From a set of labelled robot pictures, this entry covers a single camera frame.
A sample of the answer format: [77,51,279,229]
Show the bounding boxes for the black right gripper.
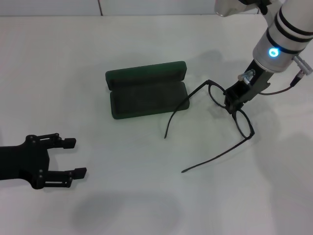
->
[224,60,271,116]

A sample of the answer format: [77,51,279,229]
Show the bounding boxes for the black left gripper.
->
[0,133,88,190]

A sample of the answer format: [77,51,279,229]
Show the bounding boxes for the black glasses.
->
[163,79,255,174]

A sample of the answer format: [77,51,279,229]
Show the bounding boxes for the green glasses case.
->
[105,61,190,120]

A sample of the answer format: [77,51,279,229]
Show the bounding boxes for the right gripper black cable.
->
[238,56,313,95]

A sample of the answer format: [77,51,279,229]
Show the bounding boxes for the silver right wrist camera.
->
[214,0,274,17]

